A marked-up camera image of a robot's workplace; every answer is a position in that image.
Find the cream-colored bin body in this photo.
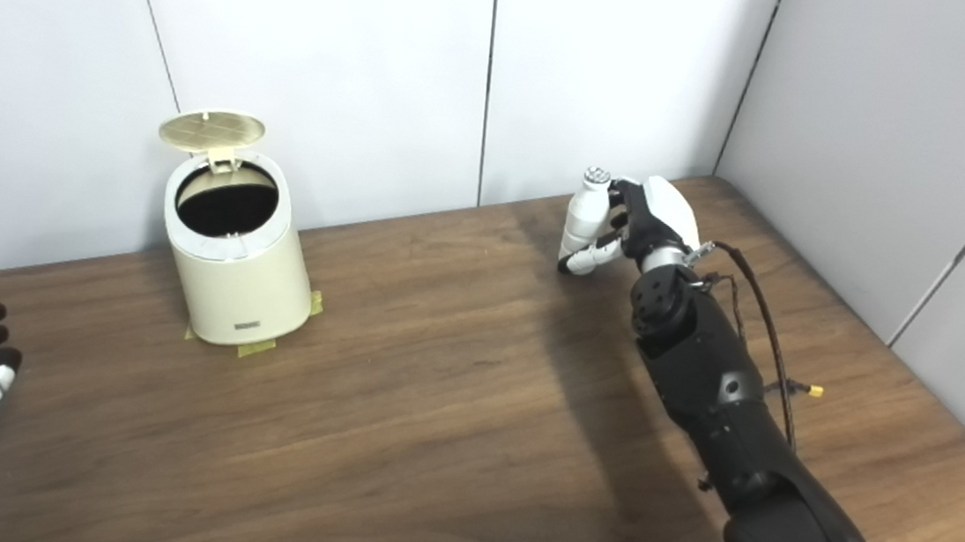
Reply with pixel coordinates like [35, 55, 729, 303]
[150, 144, 328, 354]

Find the cream round bin lid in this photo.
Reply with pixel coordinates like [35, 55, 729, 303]
[155, 106, 268, 176]

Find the small white plastic bottle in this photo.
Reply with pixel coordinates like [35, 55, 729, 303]
[558, 164, 615, 266]

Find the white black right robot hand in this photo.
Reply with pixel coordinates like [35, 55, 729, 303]
[558, 167, 709, 288]

